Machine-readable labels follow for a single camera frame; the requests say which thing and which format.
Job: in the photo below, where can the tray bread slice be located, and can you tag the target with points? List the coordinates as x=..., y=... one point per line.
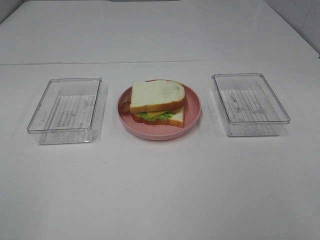
x=177, y=120
x=156, y=95

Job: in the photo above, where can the pink plate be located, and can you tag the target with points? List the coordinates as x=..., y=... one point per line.
x=161, y=132

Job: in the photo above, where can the clear plastic right tray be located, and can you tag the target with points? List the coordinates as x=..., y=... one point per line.
x=248, y=106

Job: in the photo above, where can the yellow cheese slice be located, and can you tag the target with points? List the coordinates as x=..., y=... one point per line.
x=152, y=114

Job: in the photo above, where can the green lettuce leaf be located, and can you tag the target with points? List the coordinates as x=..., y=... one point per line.
x=162, y=117

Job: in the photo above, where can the clear plastic left tray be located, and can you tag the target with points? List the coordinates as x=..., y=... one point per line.
x=70, y=111

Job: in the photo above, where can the tray bacon strip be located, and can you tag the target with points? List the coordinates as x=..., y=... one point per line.
x=125, y=108

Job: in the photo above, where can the clear plastic tray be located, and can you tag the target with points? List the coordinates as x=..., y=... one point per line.
x=70, y=111
x=248, y=106

